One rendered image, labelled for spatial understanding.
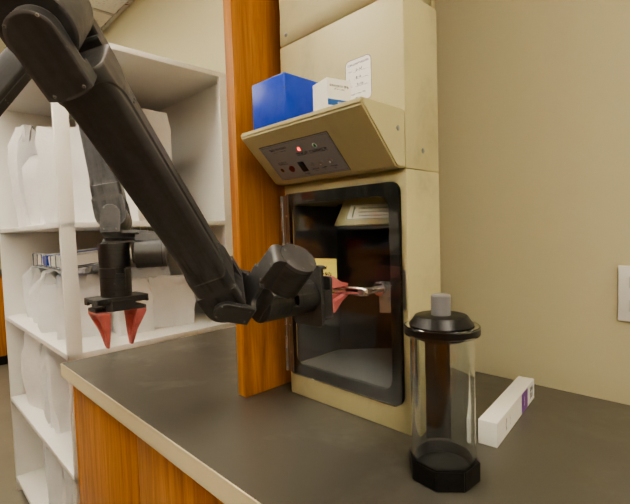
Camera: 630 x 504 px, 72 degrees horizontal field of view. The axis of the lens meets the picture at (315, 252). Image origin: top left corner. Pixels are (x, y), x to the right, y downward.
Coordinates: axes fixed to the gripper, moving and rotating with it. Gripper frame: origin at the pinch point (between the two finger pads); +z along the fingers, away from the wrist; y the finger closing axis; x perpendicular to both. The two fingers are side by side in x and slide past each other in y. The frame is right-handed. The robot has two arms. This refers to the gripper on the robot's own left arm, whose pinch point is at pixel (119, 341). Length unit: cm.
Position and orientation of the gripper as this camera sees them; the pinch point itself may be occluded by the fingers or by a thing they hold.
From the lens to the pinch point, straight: 95.2
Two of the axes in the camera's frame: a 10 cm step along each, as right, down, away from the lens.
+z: 0.4, 10.0, 0.5
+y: 7.1, -0.6, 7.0
